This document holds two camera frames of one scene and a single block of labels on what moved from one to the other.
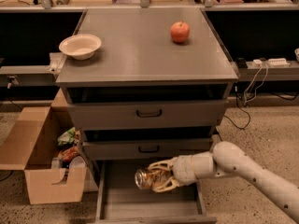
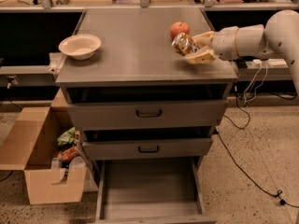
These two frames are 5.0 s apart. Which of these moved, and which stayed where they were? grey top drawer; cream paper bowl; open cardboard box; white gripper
Moved: white gripper
Stayed: open cardboard box; cream paper bowl; grey top drawer
